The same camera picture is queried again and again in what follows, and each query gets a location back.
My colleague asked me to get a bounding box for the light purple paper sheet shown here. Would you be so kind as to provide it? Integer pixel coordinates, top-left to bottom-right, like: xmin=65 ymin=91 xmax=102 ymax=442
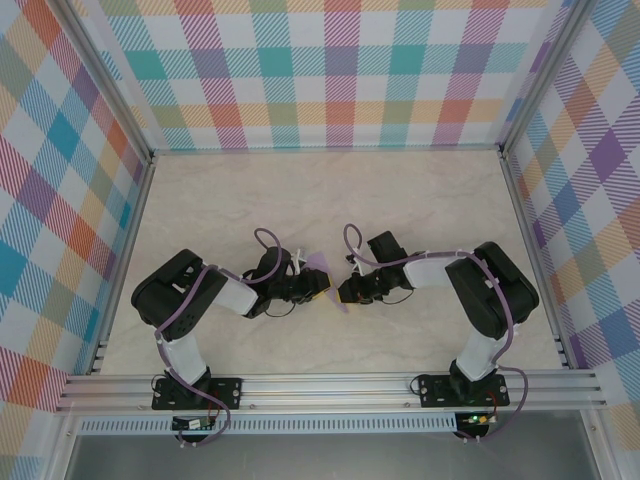
xmin=304 ymin=252 xmax=351 ymax=316

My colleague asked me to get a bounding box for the grey metal shelf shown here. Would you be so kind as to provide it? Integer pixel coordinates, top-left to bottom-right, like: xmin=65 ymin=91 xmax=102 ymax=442
xmin=64 ymin=432 xmax=601 ymax=480

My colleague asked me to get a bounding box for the long aluminium mounting rail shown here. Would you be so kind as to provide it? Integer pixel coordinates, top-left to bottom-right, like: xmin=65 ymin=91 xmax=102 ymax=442
xmin=54 ymin=368 xmax=609 ymax=415

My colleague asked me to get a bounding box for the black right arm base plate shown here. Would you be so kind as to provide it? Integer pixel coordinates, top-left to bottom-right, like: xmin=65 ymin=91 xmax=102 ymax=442
xmin=418 ymin=372 xmax=511 ymax=409

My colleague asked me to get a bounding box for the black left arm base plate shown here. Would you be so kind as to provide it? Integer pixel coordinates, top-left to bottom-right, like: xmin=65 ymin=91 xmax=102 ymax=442
xmin=151 ymin=377 xmax=245 ymax=412

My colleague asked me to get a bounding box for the slotted grey cable duct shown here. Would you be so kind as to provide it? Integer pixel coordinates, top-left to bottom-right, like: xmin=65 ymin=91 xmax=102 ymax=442
xmin=77 ymin=412 xmax=459 ymax=435

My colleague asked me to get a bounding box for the thin aluminium wall-foot rail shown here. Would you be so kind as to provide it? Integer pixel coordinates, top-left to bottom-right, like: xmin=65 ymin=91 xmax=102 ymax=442
xmin=149 ymin=143 xmax=506 ymax=155

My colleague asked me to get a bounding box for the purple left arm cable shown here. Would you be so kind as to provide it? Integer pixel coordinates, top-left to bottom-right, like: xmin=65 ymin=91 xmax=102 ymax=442
xmin=154 ymin=227 xmax=301 ymax=448

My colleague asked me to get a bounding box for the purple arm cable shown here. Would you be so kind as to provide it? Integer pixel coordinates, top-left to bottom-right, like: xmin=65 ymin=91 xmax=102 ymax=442
xmin=154 ymin=227 xmax=301 ymax=448
xmin=343 ymin=224 xmax=531 ymax=444

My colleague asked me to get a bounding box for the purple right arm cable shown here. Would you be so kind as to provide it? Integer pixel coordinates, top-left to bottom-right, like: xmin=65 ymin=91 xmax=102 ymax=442
xmin=343 ymin=224 xmax=531 ymax=444

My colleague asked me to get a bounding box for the aluminium frame post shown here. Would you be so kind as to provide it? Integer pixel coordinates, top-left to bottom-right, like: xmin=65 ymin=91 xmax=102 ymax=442
xmin=53 ymin=0 xmax=156 ymax=164
xmin=498 ymin=0 xmax=596 ymax=160

